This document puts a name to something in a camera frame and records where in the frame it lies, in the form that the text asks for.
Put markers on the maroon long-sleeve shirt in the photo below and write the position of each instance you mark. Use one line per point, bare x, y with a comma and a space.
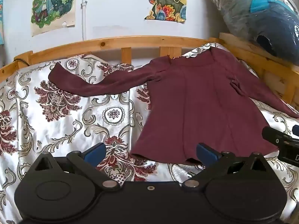
198, 98

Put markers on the wooden bed frame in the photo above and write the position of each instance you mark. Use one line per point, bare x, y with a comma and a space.
130, 42

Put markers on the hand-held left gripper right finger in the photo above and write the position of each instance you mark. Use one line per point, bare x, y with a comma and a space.
206, 155

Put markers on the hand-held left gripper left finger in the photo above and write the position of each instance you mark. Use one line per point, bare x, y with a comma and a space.
95, 154

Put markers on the floral satin blanket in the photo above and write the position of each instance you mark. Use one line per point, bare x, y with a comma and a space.
58, 126

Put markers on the cartoon character wall poster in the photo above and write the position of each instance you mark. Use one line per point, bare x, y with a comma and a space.
51, 4

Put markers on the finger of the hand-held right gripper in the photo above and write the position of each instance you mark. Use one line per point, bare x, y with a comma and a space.
274, 138
296, 130

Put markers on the white wall pipe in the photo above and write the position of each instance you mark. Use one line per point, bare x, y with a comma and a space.
84, 21

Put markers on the colourful landscape wall poster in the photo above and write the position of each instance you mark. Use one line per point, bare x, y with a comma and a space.
163, 2

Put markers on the blue-edged wall poster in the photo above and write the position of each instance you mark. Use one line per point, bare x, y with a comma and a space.
1, 21

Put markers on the plastic-wrapped blue bundle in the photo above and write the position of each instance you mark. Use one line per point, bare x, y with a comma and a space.
268, 16

